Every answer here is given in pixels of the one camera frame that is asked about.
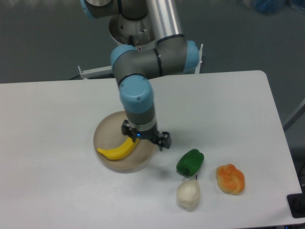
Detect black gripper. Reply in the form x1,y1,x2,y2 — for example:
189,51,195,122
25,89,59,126
121,119,172,151

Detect yellow toy banana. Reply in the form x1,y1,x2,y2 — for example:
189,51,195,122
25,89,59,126
97,138,139,160

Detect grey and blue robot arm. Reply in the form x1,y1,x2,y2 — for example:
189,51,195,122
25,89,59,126
81,0,200,149

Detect beige round plate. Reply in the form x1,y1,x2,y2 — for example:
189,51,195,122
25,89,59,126
93,111,155,172

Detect green toy bell pepper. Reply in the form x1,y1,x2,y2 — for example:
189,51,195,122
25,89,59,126
176,149,204,177

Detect white toy pear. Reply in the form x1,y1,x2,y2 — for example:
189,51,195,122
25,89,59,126
176,175,201,211

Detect orange toy bread knot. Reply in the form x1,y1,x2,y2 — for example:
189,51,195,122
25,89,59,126
216,164,245,195

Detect grey metal table leg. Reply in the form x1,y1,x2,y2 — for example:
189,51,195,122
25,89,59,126
283,99,305,132

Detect black device at table edge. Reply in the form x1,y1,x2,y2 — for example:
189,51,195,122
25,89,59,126
287,193,305,219

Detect blue plastic bag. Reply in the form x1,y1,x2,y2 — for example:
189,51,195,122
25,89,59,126
252,0,285,14

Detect white upright metal bracket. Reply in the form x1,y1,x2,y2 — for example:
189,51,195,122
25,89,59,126
194,44,203,74

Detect white metal frame bracket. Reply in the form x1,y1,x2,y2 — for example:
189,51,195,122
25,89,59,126
78,66,113,79

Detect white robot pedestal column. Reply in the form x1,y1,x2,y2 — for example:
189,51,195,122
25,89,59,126
109,14,156,52

